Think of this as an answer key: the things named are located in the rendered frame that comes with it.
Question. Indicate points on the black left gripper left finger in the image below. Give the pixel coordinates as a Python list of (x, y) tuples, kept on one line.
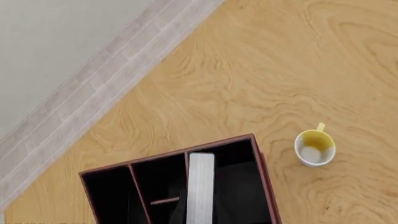
[(179, 212)]

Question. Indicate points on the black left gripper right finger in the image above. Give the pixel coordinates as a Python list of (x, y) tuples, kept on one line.
[(230, 205)]

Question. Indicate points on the red-brown desk caddy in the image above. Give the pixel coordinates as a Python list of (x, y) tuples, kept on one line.
[(109, 186)]

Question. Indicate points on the white mug with yellow inside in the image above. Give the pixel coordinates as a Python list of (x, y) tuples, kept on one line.
[(314, 151)]

